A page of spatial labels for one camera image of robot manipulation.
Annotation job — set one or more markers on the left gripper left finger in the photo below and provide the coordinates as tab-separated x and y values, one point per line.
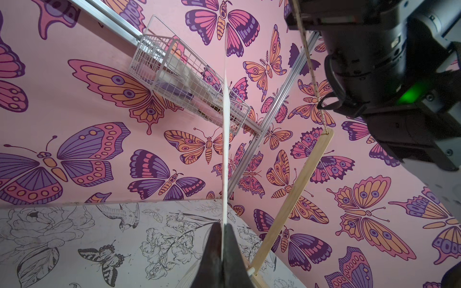
209	274

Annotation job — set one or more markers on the white wire basket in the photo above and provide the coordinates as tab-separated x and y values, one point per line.
169	67

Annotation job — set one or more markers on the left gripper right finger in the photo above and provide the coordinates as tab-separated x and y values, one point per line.
233	268

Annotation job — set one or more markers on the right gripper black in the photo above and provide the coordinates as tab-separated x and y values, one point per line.
376	50

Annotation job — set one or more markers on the wooden string rack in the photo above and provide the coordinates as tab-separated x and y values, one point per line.
290	202

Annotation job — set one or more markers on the white postcard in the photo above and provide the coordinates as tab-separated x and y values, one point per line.
226	112

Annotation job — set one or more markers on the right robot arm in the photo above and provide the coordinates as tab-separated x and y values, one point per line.
421	129

